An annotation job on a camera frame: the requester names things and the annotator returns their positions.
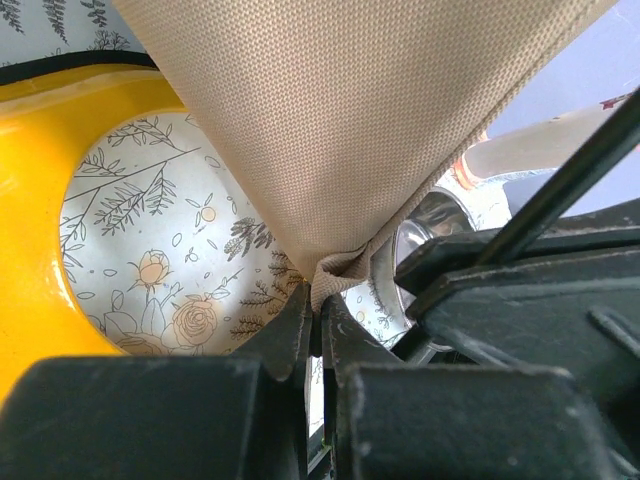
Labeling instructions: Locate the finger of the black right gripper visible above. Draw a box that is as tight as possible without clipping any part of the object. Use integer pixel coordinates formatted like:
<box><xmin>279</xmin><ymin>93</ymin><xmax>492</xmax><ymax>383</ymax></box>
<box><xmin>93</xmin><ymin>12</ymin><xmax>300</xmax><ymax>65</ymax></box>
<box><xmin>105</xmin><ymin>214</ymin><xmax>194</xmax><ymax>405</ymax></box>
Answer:
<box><xmin>396</xmin><ymin>200</ymin><xmax>639</xmax><ymax>378</ymax></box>

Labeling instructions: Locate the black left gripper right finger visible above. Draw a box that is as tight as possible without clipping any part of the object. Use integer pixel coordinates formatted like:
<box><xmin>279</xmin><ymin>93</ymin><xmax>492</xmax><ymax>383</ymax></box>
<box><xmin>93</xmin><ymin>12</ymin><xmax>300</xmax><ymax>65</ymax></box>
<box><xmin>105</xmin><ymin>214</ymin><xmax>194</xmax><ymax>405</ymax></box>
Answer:
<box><xmin>320</xmin><ymin>295</ymin><xmax>639</xmax><ymax>479</ymax></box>

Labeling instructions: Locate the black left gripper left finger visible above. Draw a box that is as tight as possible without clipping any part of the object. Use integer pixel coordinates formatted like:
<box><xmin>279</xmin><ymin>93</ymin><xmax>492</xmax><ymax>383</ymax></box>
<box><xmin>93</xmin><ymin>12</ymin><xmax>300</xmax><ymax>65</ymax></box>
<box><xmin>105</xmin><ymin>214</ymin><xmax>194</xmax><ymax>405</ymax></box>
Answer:
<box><xmin>1</xmin><ymin>284</ymin><xmax>311</xmax><ymax>479</ymax></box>

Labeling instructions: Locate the black tent pole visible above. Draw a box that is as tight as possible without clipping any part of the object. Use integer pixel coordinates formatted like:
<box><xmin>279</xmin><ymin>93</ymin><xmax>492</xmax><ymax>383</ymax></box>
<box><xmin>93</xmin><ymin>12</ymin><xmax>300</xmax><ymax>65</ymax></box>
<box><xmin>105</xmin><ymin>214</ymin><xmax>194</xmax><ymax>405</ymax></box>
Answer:
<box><xmin>475</xmin><ymin>91</ymin><xmax>639</xmax><ymax>266</ymax></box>

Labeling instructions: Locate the beige pet tent fabric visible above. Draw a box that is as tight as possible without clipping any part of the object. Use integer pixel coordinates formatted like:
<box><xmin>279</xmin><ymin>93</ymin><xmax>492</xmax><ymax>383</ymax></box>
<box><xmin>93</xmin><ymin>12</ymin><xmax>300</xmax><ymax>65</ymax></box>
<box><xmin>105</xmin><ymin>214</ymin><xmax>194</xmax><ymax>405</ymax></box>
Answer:
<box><xmin>116</xmin><ymin>0</ymin><xmax>609</xmax><ymax>309</ymax></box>

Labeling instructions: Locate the stainless steel pet bowl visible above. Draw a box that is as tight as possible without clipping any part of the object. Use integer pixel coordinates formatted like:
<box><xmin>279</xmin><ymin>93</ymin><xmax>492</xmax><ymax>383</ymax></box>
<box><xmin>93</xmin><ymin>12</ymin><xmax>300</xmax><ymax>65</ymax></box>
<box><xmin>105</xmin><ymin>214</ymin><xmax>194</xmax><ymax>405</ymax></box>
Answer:
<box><xmin>368</xmin><ymin>187</ymin><xmax>477</xmax><ymax>349</ymax></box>

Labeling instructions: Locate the pink capped bottle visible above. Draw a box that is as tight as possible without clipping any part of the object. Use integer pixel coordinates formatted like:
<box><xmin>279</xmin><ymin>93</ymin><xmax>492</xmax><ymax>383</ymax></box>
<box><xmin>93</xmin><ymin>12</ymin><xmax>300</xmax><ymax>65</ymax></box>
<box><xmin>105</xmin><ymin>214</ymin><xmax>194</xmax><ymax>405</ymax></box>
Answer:
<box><xmin>452</xmin><ymin>93</ymin><xmax>631</xmax><ymax>190</ymax></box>

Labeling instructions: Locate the floral table mat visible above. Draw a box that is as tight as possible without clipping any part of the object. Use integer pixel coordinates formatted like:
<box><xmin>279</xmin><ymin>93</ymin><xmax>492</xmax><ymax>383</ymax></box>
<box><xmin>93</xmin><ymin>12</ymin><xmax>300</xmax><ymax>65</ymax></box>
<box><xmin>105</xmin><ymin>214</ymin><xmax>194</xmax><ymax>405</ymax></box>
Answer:
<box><xmin>0</xmin><ymin>0</ymin><xmax>511</xmax><ymax>436</ymax></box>

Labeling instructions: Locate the yellow double bowl stand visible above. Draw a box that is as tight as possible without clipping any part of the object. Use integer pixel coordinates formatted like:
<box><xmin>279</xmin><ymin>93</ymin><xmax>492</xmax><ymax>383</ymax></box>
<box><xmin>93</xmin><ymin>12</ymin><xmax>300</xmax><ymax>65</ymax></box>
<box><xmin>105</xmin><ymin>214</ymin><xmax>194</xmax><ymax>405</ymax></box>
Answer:
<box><xmin>0</xmin><ymin>49</ymin><xmax>301</xmax><ymax>406</ymax></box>

